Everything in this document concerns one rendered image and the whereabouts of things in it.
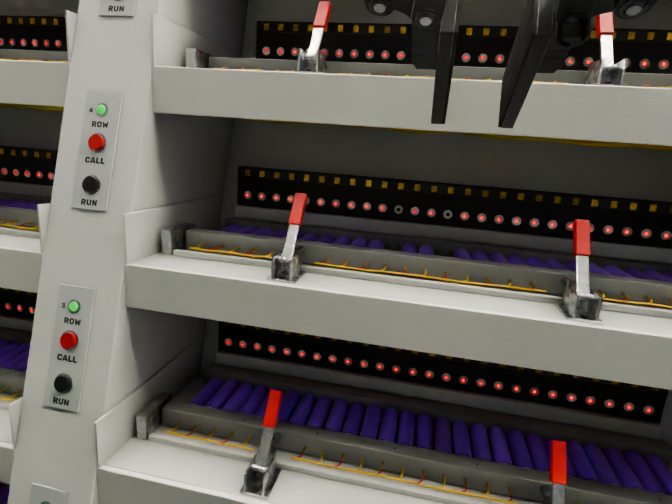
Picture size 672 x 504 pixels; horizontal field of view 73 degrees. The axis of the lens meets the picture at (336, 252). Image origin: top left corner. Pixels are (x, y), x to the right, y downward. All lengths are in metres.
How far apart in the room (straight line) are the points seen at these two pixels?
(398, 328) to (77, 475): 0.35
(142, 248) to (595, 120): 0.44
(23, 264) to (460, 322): 0.44
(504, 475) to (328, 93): 0.40
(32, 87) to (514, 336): 0.55
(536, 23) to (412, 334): 0.28
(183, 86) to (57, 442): 0.38
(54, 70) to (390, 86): 0.35
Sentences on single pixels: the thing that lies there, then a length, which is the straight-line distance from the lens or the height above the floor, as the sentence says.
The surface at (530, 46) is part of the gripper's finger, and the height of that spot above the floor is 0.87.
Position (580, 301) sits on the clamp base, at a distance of 0.46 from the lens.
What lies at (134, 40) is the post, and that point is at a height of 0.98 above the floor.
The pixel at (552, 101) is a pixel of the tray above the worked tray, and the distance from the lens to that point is 0.45.
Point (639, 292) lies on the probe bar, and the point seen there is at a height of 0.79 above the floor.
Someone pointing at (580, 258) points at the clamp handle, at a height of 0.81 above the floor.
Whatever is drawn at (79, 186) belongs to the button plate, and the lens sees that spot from 0.53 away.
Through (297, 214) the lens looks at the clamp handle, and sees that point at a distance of 0.45.
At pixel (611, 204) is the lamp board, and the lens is 0.61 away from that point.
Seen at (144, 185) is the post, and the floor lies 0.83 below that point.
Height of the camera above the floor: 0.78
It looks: 2 degrees up
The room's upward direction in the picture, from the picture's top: 7 degrees clockwise
